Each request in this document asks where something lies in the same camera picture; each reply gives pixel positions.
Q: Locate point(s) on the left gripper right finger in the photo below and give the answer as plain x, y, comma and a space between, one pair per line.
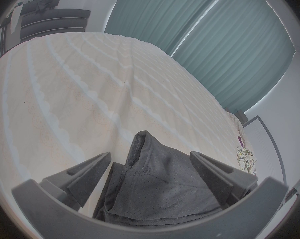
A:
214, 180

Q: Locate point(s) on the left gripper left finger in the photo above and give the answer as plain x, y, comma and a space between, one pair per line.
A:
90, 180

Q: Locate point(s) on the black T-shirt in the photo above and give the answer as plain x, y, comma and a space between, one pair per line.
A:
160, 183

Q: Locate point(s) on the bed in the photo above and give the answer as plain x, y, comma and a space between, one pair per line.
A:
65, 96

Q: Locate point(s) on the white printed pyjama top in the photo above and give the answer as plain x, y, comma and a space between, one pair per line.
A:
247, 159

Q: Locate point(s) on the purple satin garment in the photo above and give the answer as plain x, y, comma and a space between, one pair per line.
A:
240, 140

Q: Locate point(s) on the cream pillow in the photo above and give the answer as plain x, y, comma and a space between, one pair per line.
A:
236, 123

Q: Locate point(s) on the grey bedside table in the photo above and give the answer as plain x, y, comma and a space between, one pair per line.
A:
241, 114

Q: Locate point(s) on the blue-green curtain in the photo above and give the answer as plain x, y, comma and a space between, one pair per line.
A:
239, 58
160, 11

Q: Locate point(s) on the black chest of drawers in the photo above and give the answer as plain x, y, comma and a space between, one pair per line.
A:
53, 21

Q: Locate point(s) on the white cloth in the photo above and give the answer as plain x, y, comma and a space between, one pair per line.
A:
15, 19

